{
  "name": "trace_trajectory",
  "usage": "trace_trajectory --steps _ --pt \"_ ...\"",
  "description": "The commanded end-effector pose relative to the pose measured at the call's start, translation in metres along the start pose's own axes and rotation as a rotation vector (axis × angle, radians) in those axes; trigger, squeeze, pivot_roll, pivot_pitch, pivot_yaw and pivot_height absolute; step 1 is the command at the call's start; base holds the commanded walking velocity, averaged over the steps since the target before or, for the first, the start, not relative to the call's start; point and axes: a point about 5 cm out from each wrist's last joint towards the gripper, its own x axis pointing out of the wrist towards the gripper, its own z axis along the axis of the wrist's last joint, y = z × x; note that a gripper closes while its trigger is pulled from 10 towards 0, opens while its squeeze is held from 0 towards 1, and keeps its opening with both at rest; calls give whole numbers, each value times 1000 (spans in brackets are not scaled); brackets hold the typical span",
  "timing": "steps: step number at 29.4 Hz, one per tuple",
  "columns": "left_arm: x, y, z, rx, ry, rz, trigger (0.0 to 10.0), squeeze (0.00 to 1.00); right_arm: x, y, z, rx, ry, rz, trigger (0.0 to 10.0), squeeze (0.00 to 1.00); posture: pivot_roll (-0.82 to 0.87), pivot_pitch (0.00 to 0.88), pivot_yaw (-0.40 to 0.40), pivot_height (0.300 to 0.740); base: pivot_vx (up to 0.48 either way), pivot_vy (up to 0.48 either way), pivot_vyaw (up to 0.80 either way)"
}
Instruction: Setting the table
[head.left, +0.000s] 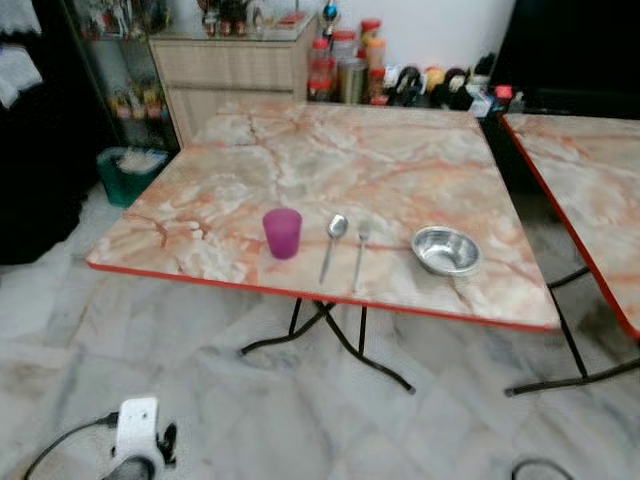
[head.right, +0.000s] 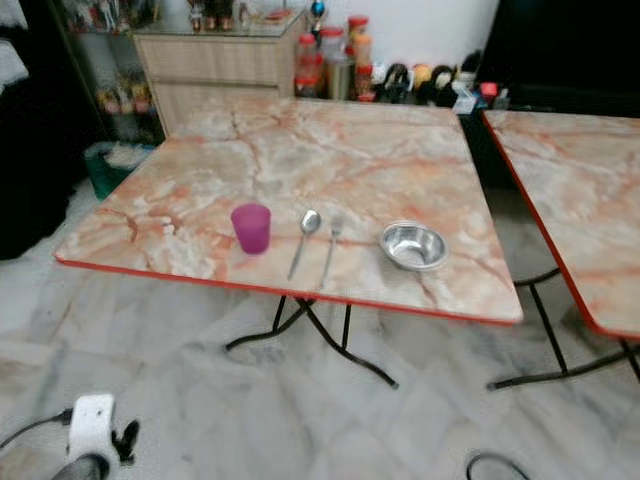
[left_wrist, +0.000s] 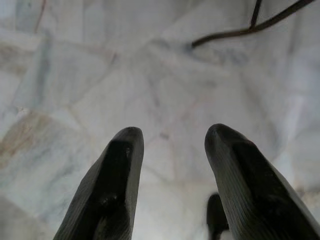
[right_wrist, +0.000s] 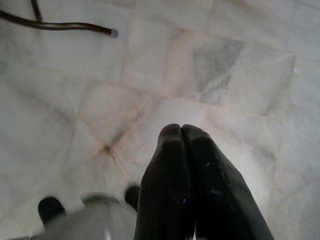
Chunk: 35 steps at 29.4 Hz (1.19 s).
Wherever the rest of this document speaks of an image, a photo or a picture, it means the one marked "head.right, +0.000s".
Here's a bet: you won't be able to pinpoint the small deep steel bowl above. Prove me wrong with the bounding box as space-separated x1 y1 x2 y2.
379 220 449 273

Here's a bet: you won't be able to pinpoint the purple plastic cup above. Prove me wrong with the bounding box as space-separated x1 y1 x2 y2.
230 203 272 255

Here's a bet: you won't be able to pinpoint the light wooden drawer cabinet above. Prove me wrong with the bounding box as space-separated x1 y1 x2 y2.
135 15 306 136

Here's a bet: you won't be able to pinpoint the white papers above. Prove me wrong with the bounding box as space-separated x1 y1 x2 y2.
105 143 153 166

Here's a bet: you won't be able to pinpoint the clear bottle with red lid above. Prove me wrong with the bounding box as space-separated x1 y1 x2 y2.
297 33 319 71

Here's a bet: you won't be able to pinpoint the glass display shelf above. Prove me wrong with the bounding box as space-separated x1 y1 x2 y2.
50 0 151 146

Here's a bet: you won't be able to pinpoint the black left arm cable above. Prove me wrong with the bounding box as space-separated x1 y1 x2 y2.
0 408 73 451

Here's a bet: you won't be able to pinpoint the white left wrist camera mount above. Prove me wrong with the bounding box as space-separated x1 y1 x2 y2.
68 394 116 463

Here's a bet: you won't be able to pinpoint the steel canister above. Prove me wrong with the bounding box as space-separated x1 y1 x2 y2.
325 55 354 101

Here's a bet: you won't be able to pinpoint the steel spoon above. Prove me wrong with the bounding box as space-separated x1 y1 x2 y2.
287 209 322 281

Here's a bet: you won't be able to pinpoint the black floor cable loop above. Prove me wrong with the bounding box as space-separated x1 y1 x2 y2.
465 453 531 480

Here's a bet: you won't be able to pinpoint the steel fork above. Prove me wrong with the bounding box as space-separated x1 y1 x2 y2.
320 215 345 289

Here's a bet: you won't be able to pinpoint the black round figurine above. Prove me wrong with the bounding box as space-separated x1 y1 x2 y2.
380 62 409 103

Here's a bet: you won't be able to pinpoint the plush toy cluster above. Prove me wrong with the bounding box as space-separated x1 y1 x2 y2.
97 82 151 116

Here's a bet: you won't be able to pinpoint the white cloth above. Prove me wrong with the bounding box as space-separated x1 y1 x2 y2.
0 40 29 86

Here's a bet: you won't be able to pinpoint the black curved table leg frame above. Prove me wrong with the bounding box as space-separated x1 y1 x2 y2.
225 295 399 389

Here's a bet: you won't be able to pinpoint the black straight table leg frame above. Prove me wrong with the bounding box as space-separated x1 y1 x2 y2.
488 268 631 391

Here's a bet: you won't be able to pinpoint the large black screen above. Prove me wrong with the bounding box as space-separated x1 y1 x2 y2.
475 0 640 91

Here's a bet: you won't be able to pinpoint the orange jar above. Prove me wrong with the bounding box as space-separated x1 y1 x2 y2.
348 15 373 66

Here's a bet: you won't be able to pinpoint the black mouse figurine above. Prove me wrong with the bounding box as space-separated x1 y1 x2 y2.
433 65 459 106

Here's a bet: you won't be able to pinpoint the green storage box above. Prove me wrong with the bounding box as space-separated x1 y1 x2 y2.
84 142 156 199

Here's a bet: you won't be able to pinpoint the black hanging garment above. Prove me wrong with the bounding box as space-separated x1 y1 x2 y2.
0 0 91 261

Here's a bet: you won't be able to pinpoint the short jar with red lid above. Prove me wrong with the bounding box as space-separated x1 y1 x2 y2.
295 69 323 98

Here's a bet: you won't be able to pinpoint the white small box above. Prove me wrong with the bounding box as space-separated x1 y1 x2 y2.
455 82 483 113

